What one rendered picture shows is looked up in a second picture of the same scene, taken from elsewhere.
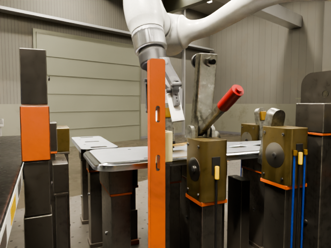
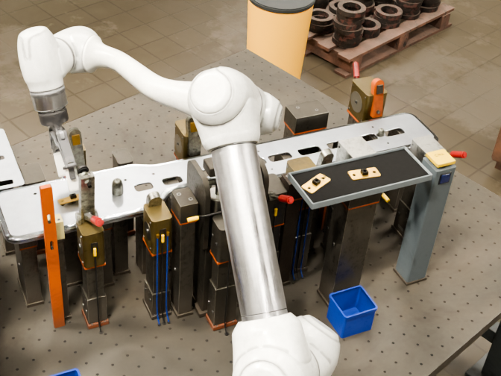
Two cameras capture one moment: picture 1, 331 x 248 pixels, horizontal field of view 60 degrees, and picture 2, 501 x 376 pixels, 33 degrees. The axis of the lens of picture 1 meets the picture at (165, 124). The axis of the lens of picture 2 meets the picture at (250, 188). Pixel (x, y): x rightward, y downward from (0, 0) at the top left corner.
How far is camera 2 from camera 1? 1.81 m
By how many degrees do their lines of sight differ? 35
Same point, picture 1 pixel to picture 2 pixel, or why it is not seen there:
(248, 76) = not seen: outside the picture
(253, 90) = not seen: outside the picture
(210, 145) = (89, 237)
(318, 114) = (178, 210)
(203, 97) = (85, 201)
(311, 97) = (191, 179)
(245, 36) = not seen: outside the picture
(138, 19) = (34, 86)
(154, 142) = (48, 235)
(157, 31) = (54, 97)
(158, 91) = (48, 206)
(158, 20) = (56, 84)
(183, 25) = (89, 58)
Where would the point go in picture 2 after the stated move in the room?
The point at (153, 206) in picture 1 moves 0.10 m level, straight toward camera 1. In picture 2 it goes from (50, 268) to (45, 296)
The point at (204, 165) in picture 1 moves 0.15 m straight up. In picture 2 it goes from (85, 248) to (82, 204)
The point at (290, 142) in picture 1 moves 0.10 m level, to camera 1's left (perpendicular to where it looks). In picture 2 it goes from (154, 230) to (115, 228)
